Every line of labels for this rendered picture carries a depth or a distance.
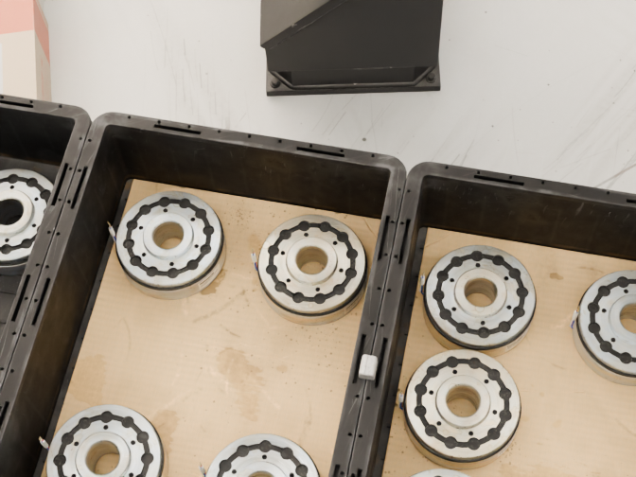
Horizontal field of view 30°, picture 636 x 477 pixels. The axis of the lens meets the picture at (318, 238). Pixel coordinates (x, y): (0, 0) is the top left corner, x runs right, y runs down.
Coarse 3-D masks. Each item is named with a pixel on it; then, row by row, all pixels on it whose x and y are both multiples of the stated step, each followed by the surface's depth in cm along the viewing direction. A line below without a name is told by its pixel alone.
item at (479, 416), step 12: (444, 384) 105; (456, 384) 105; (468, 384) 105; (480, 384) 105; (444, 396) 104; (480, 396) 104; (444, 408) 104; (480, 408) 104; (444, 420) 104; (456, 420) 103; (468, 420) 103; (480, 420) 103
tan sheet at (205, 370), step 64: (192, 192) 119; (256, 256) 115; (128, 320) 113; (192, 320) 113; (256, 320) 112; (128, 384) 110; (192, 384) 110; (256, 384) 110; (320, 384) 109; (192, 448) 107; (320, 448) 107
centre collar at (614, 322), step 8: (624, 296) 108; (632, 296) 108; (616, 304) 108; (624, 304) 108; (632, 304) 108; (616, 312) 107; (616, 320) 107; (616, 328) 107; (624, 328) 107; (616, 336) 107; (624, 336) 106; (632, 336) 106; (632, 344) 106
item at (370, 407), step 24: (432, 168) 108; (456, 168) 107; (408, 192) 108; (528, 192) 106; (552, 192) 106; (576, 192) 106; (600, 192) 106; (624, 192) 106; (408, 216) 105; (408, 240) 104; (384, 312) 101; (384, 336) 100; (384, 360) 100; (360, 432) 97; (360, 456) 96
